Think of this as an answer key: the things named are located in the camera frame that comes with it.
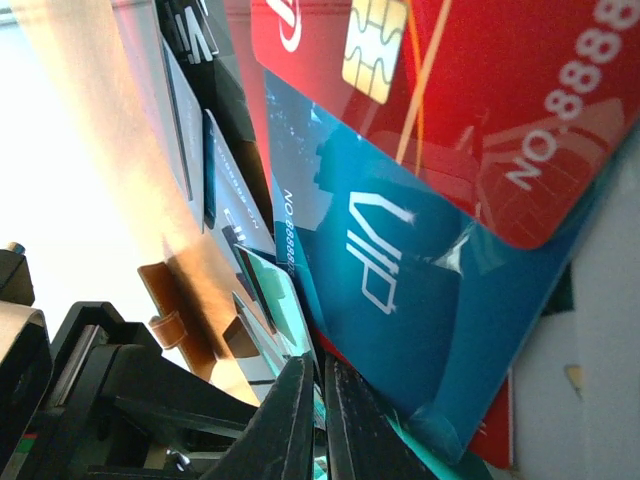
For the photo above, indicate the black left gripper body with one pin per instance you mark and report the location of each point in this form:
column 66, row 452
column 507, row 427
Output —
column 100, row 401

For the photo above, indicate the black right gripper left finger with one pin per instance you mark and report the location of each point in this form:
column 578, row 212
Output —
column 278, row 441

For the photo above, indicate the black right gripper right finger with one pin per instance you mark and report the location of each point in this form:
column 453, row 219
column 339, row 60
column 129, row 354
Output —
column 361, row 443

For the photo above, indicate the brown leather card holder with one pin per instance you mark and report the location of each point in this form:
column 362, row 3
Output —
column 192, row 288

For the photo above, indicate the teal magnetic stripe card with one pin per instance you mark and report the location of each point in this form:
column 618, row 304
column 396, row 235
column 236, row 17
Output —
column 286, row 328

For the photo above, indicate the blue numbered card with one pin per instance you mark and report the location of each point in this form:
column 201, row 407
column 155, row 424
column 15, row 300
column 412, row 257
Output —
column 426, row 304

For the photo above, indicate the blue logo card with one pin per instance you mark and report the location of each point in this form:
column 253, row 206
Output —
column 230, row 212

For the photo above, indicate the black magnetic stripe card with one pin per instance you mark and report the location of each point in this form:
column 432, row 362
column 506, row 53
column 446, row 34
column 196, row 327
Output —
column 200, row 37

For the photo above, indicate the red numbered chip card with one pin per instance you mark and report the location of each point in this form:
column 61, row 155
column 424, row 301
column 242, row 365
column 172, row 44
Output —
column 508, row 109

